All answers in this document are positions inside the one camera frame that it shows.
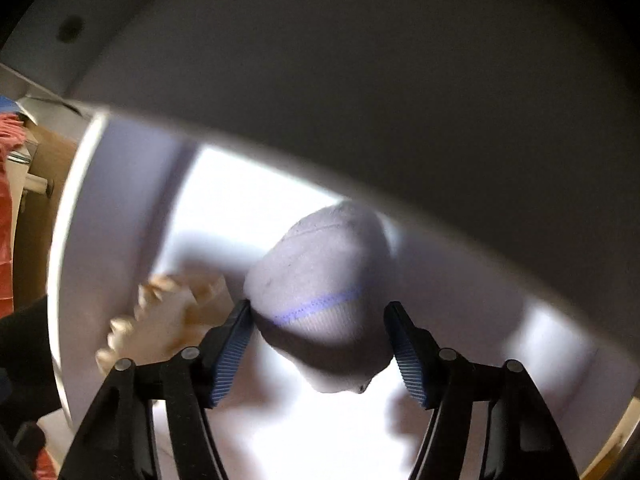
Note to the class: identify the cream beige cloth roll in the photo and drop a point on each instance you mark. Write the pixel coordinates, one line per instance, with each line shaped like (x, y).
(172, 312)

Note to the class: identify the lavender sock with stripe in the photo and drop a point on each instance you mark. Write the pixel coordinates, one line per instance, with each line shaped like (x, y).
(318, 297)

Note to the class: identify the white drawer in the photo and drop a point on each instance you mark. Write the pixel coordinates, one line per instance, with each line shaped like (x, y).
(142, 200)

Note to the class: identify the red fabric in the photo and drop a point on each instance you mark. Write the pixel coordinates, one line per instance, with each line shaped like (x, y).
(12, 136)

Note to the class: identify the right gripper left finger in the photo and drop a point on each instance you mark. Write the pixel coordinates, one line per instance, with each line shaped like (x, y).
(116, 439)

